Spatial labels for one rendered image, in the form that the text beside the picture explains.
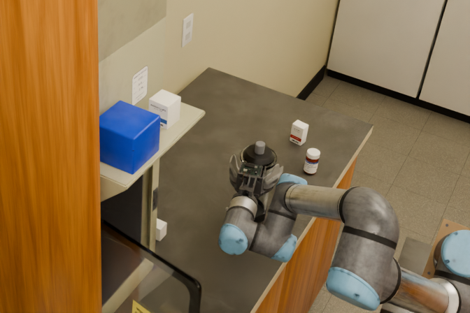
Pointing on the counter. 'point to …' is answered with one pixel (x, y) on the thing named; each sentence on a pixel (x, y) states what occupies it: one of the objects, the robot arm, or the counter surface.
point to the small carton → (166, 107)
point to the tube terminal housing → (131, 64)
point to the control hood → (109, 181)
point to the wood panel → (50, 138)
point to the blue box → (128, 136)
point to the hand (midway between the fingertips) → (257, 162)
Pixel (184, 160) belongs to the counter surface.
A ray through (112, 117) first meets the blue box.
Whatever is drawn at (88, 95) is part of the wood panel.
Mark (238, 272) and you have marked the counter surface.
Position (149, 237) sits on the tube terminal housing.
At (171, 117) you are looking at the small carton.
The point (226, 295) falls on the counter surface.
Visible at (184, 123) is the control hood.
